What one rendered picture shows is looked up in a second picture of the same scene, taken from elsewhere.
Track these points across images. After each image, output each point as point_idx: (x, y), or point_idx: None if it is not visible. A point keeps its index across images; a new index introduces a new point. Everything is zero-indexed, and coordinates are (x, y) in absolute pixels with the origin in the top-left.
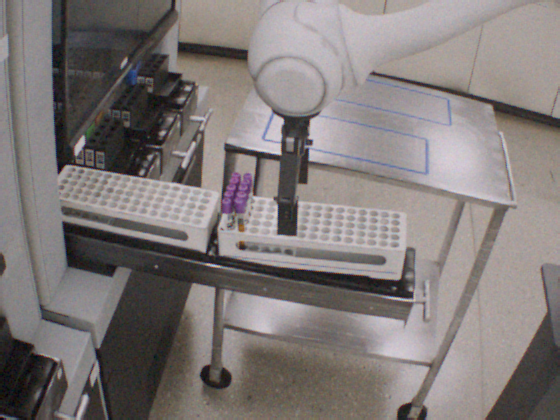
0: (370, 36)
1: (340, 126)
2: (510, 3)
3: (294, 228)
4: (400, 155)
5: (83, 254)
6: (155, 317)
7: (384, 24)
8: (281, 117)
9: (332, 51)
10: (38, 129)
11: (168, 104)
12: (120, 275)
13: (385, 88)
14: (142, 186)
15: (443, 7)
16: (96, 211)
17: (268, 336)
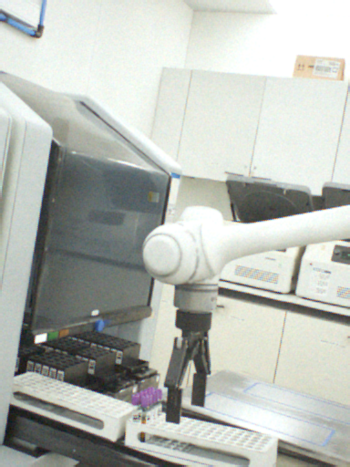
0: (220, 234)
1: (259, 410)
2: (342, 226)
3: (178, 416)
4: (303, 432)
5: (19, 435)
6: None
7: (231, 228)
8: (179, 327)
9: (190, 237)
10: (9, 301)
11: (130, 376)
12: (46, 464)
13: (312, 400)
14: (83, 392)
15: (278, 221)
16: (40, 397)
17: None
